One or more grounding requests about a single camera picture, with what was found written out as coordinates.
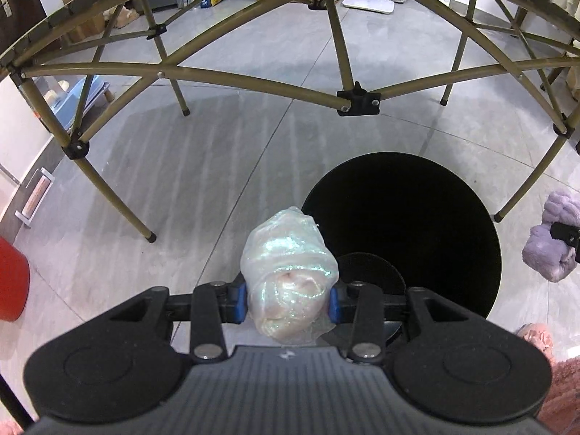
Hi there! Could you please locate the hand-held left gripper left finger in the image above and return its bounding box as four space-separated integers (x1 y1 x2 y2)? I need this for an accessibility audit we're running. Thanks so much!
109 281 248 364

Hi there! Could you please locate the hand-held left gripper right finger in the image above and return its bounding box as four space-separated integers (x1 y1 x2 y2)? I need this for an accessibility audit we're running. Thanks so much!
329 281 469 364

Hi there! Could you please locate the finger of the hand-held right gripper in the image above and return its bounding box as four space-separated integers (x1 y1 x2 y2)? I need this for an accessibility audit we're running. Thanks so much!
548 222 580 264

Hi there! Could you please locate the lavender fluffy cloth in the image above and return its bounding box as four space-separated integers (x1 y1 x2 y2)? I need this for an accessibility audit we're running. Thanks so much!
521 190 580 283

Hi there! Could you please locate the iridescent plastic bag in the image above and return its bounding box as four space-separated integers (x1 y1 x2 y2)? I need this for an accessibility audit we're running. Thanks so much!
240 206 340 345

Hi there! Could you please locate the black trash bin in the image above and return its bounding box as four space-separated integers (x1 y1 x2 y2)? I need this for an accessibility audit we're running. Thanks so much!
300 152 504 347

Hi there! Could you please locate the red bucket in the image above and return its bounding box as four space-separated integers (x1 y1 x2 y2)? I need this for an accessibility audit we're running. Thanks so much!
0 235 31 322

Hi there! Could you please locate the white electric heater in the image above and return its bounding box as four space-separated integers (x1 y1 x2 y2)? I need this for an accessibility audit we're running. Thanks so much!
15 167 56 228

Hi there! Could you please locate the blue storage box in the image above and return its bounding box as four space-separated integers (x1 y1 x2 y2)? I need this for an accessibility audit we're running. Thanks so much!
43 77 112 134

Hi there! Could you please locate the white bathroom scale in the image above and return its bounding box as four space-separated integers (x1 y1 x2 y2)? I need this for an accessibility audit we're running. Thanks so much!
342 0 396 16

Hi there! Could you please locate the beige plush slipper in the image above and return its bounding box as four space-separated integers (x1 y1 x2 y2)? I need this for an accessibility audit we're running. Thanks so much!
103 7 141 30

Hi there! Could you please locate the open cardboard box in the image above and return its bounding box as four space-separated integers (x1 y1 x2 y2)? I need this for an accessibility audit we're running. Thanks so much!
61 0 109 46

